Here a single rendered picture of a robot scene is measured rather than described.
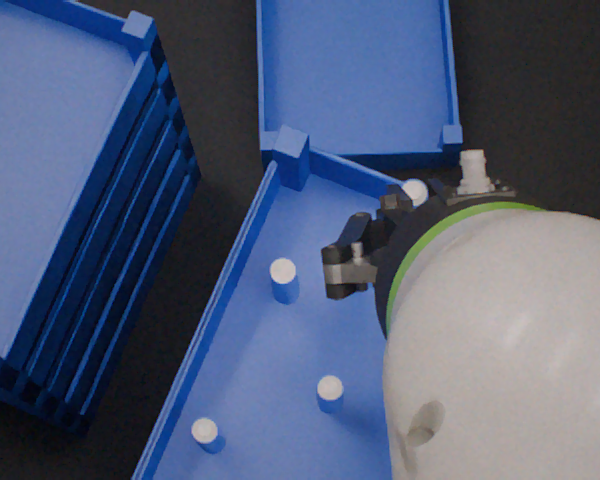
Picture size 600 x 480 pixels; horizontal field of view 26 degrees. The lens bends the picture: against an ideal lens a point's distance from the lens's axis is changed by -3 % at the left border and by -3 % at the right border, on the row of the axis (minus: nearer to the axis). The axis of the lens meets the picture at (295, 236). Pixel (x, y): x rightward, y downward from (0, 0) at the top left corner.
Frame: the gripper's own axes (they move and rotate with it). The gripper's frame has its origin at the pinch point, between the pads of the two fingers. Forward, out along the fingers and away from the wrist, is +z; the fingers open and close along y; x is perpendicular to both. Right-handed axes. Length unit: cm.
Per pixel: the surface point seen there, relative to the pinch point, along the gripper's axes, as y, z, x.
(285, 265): 8.3, 9.2, 3.8
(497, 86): -16, 63, -2
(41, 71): 26.2, 31.8, -10.5
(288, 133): 6.9, 11.8, -4.5
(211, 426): 14.4, 5.2, 12.8
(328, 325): 5.9, 13.7, 9.3
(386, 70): -5, 64, -5
